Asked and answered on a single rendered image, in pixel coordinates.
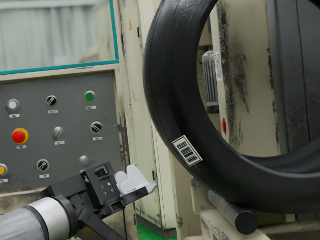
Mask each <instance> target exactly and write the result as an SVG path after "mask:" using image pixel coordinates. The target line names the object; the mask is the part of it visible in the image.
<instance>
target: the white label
mask: <svg viewBox="0 0 320 240"><path fill-rule="evenodd" d="M172 144H173V146H174V147H175V148H176V150H177V151H178V152H179V154H180V155H181V156H182V158H183V159H184V160H185V162H186V163H187V164H188V166H189V167H190V166H192V165H194V164H196V163H198V162H200V161H202V158H201V157H200V155H199V154H198V153H197V152H196V150H195V149H194V147H193V146H192V145H191V143H190V142H189V140H188V139H187V138H186V136H185V135H183V136H182V137H180V138H178V139H176V140H175V141H173V142H172Z"/></svg>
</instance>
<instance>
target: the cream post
mask: <svg viewBox="0 0 320 240"><path fill-rule="evenodd" d="M210 24H211V34H212V44H213V53H216V52H218V51H220V64H221V73H222V80H218V81H217V78H216V81H217V91H218V101H219V111H220V125H221V123H222V121H225V122H226V132H223V130H222V125H221V134H222V137H223V138H224V140H226V142H227V143H228V144H229V145H230V146H232V147H233V148H234V149H235V150H236V151H237V152H238V153H240V154H244V155H248V156H255V157H269V156H277V155H280V141H279V131H278V121H277V111H276V101H275V90H274V80H273V70H272V60H271V50H270V35H269V25H268V15H267V5H266V0H218V2H217V3H216V5H215V6H214V11H213V12H211V13H210ZM214 63H215V54H214ZM215 72H216V64H215ZM216 77H217V73H216ZM248 210H249V211H250V212H252V213H253V214H254V215H255V216H256V218H257V220H258V226H259V225H267V224H274V223H282V222H287V216H286V214H277V213H268V212H263V211H258V210H253V209H248Z"/></svg>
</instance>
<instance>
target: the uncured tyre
mask: <svg viewBox="0 0 320 240"><path fill-rule="evenodd" d="M217 2H218V0H161V2H160V4H159V7H158V9H157V11H156V13H155V15H154V18H153V20H152V22H151V25H150V28H149V31H148V35H147V38H146V42H145V47H144V53H143V63H142V78H143V88H144V94H145V99H146V103H147V107H148V110H149V113H150V116H151V119H152V121H153V124H154V126H155V128H156V130H157V132H158V134H159V136H160V137H161V139H162V141H163V142H164V144H165V145H166V147H167V148H168V149H169V151H170V152H171V153H172V154H173V156H174V157H175V158H176V159H177V160H178V161H179V162H180V164H181V165H182V166H183V167H184V168H185V169H186V170H187V171H188V172H189V173H190V174H191V175H192V176H193V177H194V178H195V179H196V180H197V181H199V182H200V183H201V184H202V185H204V186H205V187H206V188H208V189H209V190H211V191H213V192H214V193H216V194H217V195H219V196H221V197H223V198H225V199H227V200H229V201H231V202H233V203H236V204H238V205H241V206H243V207H246V208H249V209H253V210H258V211H263V212H268V213H277V214H302V213H310V212H316V211H320V134H319V135H318V136H317V137H316V138H314V139H313V140H312V141H310V142H309V143H307V144H306V145H304V146H302V147H300V148H298V149H296V150H294V151H291V152H288V153H285V154H281V155H277V156H269V157H255V156H248V155H244V154H240V153H238V152H237V151H236V150H235V149H234V148H233V147H232V146H230V145H229V144H228V143H227V142H226V140H224V138H223V137H222V136H221V135H220V134H219V132H218V131H217V130H216V128H215V127H214V125H213V124H212V122H211V120H210V118H209V116H208V114H207V112H206V110H205V108H204V105H203V102H202V99H201V96H200V91H199V86H198V80H197V53H198V47H199V42H200V37H201V34H202V31H203V28H204V25H205V23H206V21H207V18H208V16H209V15H210V13H211V11H212V9H213V8H214V6H215V5H216V3H217ZM183 135H185V136H186V138H187V139H188V140H189V142H190V143H191V145H192V146H193V147H194V149H195V150H196V152H197V153H198V154H199V155H200V157H201V158H202V161H200V162H198V163H196V164H194V165H192V166H190V167H189V166H188V164H187V163H186V162H185V160H184V159H183V158H182V156H181V155H180V154H179V152H178V151H177V150H176V148H175V147H174V146H173V144H172V142H173V141H175V140H176V139H178V138H180V137H182V136H183Z"/></svg>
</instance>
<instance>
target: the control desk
mask: <svg viewBox="0 0 320 240"><path fill-rule="evenodd" d="M107 161H109V162H110V164H111V166H112V168H113V170H114V172H115V174H116V173H117V172H119V171H123V172H125V173H126V174H127V167H128V166H129V165H130V153H129V144H128V135H127V126H126V118H125V109H124V100H123V91H122V82H121V73H120V64H117V63H116V64H106V65H97V66H87V67H78V68H68V69H59V70H46V71H36V72H26V73H17V74H8V75H0V216H1V215H3V214H6V213H8V212H11V211H13V210H16V209H19V208H21V207H23V206H26V205H28V204H30V203H33V202H35V201H38V200H40V199H42V196H41V194H40V192H41V191H42V190H44V189H46V188H47V187H48V186H50V185H52V184H54V183H57V182H60V181H62V180H65V179H68V178H70V177H73V176H75V175H78V174H80V173H82V172H83V171H85V170H87V169H90V168H92V167H95V166H98V165H100V164H103V163H105V162H107ZM115 174H113V176H114V178H115ZM125 207H126V208H124V209H122V210H120V211H118V212H116V213H114V214H112V215H110V216H108V217H106V218H104V219H103V220H102V221H103V222H105V223H106V224H107V225H109V226H110V227H111V228H112V229H114V230H115V231H116V232H117V233H118V234H120V235H121V236H122V237H124V238H125V239H126V240H139V237H138V228H137V219H136V210H135V202H133V203H131V204H128V205H126V206H125Z"/></svg>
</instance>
